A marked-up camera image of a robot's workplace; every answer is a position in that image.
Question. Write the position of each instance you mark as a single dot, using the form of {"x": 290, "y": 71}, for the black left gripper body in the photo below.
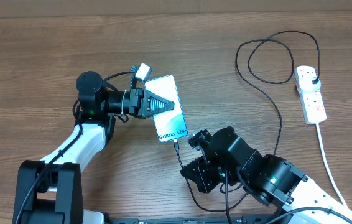
{"x": 135, "y": 102}

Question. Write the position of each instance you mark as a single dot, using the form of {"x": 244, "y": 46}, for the white charger plug adapter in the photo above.
{"x": 307, "y": 85}

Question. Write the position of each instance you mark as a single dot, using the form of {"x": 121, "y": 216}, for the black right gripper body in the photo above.
{"x": 216, "y": 174}

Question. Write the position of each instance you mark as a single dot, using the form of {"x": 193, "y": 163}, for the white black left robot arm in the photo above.
{"x": 49, "y": 190}

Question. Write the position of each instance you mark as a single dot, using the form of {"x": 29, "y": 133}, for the brown cardboard backdrop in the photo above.
{"x": 59, "y": 8}

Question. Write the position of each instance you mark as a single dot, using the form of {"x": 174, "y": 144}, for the white power strip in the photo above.
{"x": 312, "y": 103}

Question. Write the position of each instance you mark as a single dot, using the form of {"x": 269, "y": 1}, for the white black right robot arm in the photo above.
{"x": 227, "y": 159}

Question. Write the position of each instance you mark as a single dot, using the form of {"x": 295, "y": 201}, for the blue Galaxy smartphone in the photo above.
{"x": 169, "y": 124}

